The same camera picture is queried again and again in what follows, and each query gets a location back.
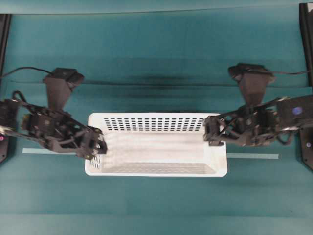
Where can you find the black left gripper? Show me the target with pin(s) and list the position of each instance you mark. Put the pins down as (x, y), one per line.
(57, 131)

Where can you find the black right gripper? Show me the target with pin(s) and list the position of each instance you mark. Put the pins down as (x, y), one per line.
(247, 126)

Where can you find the white plastic lattice basket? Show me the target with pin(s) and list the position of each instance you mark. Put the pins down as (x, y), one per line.
(155, 145)

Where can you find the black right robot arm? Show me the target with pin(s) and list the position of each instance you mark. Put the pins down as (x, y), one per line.
(293, 113)

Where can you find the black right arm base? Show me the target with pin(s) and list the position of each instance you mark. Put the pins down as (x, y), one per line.
(306, 147)

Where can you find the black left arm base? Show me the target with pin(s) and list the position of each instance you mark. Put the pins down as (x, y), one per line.
(4, 144)

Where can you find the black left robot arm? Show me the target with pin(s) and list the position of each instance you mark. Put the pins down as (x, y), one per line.
(11, 115)

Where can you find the light green tape strip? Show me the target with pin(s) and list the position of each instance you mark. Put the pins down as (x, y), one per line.
(229, 155)

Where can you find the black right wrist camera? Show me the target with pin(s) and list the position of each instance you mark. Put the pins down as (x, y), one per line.
(252, 81)

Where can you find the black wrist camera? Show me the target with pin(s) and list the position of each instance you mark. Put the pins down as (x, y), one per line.
(252, 81)
(60, 85)

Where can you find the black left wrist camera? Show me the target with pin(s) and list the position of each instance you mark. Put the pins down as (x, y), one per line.
(60, 85)

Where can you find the black right frame post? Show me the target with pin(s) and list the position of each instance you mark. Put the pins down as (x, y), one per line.
(306, 29)

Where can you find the black frame post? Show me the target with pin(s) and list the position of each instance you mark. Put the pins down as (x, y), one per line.
(4, 31)
(306, 29)

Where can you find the black left frame post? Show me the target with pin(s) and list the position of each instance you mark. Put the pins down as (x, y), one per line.
(4, 31)

